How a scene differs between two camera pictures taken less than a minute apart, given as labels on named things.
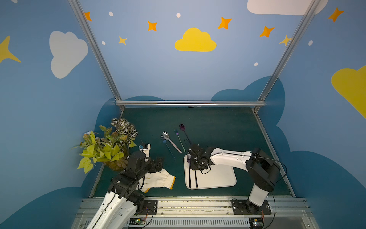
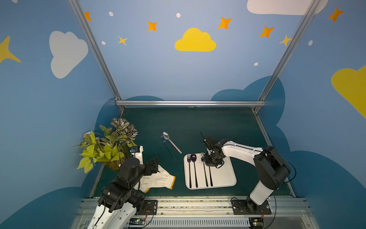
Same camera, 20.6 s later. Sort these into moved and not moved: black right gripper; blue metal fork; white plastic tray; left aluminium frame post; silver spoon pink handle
Moved: black right gripper
Not moved: left aluminium frame post; white plastic tray; blue metal fork; silver spoon pink handle
